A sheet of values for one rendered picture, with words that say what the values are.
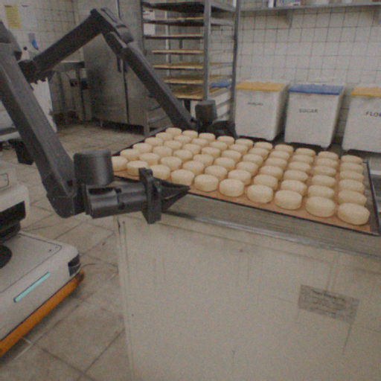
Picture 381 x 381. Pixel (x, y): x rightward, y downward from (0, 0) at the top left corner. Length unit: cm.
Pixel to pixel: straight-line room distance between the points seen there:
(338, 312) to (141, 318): 53
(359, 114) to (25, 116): 360
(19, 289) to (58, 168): 97
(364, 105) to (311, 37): 118
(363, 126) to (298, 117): 68
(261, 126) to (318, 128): 65
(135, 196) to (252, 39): 431
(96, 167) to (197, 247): 31
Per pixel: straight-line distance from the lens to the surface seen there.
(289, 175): 76
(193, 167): 75
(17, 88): 75
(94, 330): 169
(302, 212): 65
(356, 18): 460
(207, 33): 214
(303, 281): 74
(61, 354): 164
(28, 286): 160
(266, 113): 415
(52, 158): 69
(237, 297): 81
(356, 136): 404
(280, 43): 473
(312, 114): 403
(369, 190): 82
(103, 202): 62
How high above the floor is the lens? 120
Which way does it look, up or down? 25 degrees down
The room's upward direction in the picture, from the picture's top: straight up
